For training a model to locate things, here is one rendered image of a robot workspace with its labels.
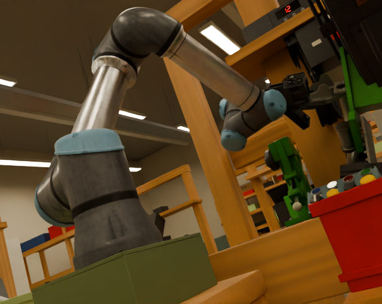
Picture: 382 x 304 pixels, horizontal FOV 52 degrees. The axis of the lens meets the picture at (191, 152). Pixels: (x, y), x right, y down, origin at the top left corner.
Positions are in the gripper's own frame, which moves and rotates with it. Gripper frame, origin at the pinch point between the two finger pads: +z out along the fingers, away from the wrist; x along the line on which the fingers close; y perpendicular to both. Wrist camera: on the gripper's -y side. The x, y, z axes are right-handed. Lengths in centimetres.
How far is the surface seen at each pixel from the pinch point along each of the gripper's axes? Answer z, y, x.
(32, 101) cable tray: -363, -60, 209
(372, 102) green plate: 8.1, 2.3, -10.9
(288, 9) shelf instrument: -15.6, 13.1, 38.4
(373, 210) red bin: 10, 23, -63
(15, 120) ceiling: -665, -161, 389
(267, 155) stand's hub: -26.6, -17.0, -2.1
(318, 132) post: -12.7, -23.6, 14.5
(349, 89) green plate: 3.3, 6.0, -9.0
